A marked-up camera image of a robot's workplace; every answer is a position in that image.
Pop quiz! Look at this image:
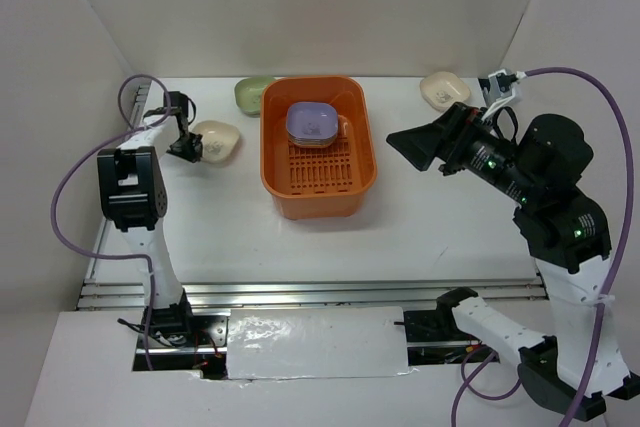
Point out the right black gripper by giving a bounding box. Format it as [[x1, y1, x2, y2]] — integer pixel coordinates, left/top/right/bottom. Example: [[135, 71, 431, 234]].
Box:
[[383, 95, 538, 198]]

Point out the cream plate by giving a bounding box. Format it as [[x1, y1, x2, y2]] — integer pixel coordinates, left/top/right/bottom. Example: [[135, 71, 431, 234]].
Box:
[[419, 71, 471, 112], [193, 120, 241, 164]]

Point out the green plate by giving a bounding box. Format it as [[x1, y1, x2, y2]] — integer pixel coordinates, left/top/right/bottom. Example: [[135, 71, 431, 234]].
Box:
[[234, 76, 276, 117]]

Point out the purple plate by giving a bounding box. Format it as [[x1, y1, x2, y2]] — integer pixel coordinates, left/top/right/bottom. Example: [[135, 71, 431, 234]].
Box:
[[285, 102, 339, 140]]

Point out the pink-brown plate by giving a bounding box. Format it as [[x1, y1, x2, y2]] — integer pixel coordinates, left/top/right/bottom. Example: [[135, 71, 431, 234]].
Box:
[[289, 137, 336, 149]]

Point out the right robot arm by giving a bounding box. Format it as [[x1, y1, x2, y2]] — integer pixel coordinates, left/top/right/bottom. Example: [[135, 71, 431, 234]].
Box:
[[387, 103, 639, 422]]

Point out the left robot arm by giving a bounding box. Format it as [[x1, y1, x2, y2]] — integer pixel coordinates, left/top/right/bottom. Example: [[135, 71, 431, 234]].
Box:
[[97, 91, 203, 346]]

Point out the orange plastic bin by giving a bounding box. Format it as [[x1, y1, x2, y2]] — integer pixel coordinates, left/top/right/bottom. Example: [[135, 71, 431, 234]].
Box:
[[260, 76, 377, 220]]

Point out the white sheet front cover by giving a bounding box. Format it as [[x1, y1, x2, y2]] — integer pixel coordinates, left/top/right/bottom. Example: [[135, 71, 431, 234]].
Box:
[[226, 307, 410, 380]]

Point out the aluminium rail frame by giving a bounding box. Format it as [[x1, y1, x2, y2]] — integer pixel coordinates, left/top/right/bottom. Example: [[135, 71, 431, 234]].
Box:
[[74, 77, 549, 373]]

